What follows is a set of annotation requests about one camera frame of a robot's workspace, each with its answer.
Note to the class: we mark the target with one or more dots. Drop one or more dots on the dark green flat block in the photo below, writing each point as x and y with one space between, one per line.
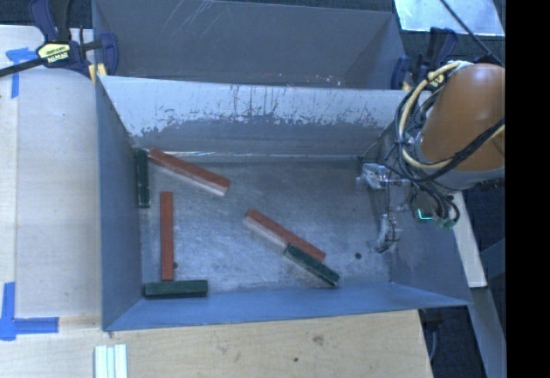
311 265
176 288
143 178

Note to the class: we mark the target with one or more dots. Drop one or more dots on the pale wood board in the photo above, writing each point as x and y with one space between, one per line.
56 196

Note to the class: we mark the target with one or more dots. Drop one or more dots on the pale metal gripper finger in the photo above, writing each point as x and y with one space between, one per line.
388 234
373 176

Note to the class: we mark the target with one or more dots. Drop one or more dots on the grey metal bin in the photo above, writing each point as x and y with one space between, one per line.
258 234

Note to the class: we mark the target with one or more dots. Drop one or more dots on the red-brown flat block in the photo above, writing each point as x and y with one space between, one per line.
167 234
189 172
283 234

